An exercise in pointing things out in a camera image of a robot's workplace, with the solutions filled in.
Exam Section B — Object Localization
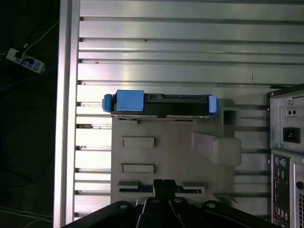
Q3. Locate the silver PC case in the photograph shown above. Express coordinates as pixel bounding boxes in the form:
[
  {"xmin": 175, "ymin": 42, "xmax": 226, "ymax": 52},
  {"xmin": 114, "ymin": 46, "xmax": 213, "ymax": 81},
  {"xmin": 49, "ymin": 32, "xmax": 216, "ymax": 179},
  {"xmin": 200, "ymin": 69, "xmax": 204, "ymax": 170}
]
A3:
[{"xmin": 266, "ymin": 83, "xmax": 304, "ymax": 228}]

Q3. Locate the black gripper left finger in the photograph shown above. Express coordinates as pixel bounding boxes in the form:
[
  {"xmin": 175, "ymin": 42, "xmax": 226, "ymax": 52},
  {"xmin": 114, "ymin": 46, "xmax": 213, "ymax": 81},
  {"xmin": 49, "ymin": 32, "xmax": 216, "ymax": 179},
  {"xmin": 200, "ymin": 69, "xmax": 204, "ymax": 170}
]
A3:
[{"xmin": 60, "ymin": 179, "xmax": 167, "ymax": 228}]

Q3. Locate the rear port panel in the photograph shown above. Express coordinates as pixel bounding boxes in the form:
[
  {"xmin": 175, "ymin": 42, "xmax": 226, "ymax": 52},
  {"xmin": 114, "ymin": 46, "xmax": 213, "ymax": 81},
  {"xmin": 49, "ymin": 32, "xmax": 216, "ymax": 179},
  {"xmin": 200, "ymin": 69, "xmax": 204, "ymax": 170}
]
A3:
[{"xmin": 272, "ymin": 153, "xmax": 295, "ymax": 225}]

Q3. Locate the hard disk in blue carrier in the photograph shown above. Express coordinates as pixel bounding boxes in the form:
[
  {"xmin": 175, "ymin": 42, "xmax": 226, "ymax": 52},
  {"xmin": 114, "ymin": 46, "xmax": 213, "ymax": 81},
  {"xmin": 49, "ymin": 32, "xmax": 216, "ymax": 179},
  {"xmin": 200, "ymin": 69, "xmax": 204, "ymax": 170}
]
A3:
[{"xmin": 102, "ymin": 89, "xmax": 218, "ymax": 118}]

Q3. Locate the black power inlet socket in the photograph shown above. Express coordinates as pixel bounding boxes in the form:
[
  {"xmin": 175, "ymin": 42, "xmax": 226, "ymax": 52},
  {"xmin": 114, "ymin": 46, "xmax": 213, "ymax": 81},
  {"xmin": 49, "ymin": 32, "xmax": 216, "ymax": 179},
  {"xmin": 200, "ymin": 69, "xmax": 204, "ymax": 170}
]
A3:
[{"xmin": 282, "ymin": 127, "xmax": 301, "ymax": 143}]

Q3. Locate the white power strip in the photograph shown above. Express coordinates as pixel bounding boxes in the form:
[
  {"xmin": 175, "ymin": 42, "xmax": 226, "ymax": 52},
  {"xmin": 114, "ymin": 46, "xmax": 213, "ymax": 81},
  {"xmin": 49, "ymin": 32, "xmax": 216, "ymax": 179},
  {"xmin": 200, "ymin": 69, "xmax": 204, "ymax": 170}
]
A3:
[{"xmin": 5, "ymin": 47, "xmax": 47, "ymax": 74}]

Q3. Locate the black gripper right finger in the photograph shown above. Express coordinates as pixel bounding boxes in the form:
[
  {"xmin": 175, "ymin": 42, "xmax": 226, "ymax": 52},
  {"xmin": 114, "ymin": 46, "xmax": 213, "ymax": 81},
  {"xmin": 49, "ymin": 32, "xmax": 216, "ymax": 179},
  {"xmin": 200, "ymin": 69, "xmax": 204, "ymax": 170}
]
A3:
[{"xmin": 164, "ymin": 179, "xmax": 282, "ymax": 228}]

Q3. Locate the blue cable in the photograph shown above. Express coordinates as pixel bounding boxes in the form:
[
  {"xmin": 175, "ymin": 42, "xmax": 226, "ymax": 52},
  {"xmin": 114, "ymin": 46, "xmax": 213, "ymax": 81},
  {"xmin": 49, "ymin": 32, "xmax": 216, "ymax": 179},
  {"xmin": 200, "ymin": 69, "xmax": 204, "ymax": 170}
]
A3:
[{"xmin": 0, "ymin": 65, "xmax": 58, "ymax": 92}]

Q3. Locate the white cable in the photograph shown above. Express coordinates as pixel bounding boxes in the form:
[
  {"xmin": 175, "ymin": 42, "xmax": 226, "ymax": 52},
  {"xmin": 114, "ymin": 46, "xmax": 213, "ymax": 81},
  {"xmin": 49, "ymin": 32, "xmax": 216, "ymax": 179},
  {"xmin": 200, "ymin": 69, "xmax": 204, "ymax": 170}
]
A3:
[
  {"xmin": 23, "ymin": 20, "xmax": 59, "ymax": 52},
  {"xmin": 0, "ymin": 206, "xmax": 54, "ymax": 228}
]

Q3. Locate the grey parts rack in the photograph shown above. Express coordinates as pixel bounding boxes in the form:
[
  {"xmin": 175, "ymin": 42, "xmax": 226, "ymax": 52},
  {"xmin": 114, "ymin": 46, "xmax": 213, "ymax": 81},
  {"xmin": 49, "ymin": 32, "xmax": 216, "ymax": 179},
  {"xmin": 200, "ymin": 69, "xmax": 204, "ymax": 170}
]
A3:
[{"xmin": 110, "ymin": 98, "xmax": 243, "ymax": 205}]

